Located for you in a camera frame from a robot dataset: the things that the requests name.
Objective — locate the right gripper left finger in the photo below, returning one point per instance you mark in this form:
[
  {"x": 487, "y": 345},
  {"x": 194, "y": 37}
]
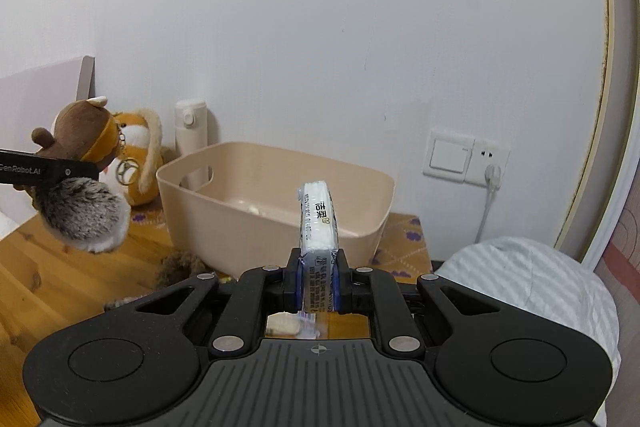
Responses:
[{"x": 292, "y": 283}]

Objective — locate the brown fuzzy scrunchie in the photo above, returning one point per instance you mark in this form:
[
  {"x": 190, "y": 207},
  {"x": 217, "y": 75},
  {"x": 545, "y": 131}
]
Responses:
[{"x": 177, "y": 267}]

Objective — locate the orange white hamster plush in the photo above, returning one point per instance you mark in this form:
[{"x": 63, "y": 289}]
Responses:
[{"x": 133, "y": 171}]

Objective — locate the brown squirrel plush keychain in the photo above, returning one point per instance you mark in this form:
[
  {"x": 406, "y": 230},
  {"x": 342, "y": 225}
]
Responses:
[{"x": 80, "y": 209}]

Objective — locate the cream blue flat packet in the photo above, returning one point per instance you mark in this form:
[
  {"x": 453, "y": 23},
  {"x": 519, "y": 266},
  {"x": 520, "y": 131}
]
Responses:
[{"x": 298, "y": 325}]

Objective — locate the cream thermos bottle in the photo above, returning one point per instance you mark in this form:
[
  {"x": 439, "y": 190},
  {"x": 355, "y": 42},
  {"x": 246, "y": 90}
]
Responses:
[{"x": 190, "y": 126}]

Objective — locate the white wall switch socket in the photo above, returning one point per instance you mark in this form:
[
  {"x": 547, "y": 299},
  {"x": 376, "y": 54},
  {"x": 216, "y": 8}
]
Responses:
[{"x": 461, "y": 158}]

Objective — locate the light blue striped bedding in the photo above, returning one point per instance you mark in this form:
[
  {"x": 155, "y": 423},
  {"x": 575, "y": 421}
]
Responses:
[{"x": 539, "y": 279}]

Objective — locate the beige plastic storage basket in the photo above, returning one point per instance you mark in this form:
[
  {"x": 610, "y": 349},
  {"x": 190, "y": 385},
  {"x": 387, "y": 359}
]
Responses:
[{"x": 205, "y": 194}]

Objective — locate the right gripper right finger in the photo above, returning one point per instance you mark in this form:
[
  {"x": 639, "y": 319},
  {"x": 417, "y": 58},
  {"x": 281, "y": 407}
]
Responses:
[{"x": 342, "y": 284}]

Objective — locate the white door frame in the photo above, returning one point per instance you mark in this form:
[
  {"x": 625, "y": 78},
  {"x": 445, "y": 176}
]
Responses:
[{"x": 613, "y": 153}]

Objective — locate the white tissue packet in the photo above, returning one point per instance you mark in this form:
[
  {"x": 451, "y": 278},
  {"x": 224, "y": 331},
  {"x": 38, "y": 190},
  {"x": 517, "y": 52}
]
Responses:
[{"x": 318, "y": 247}]

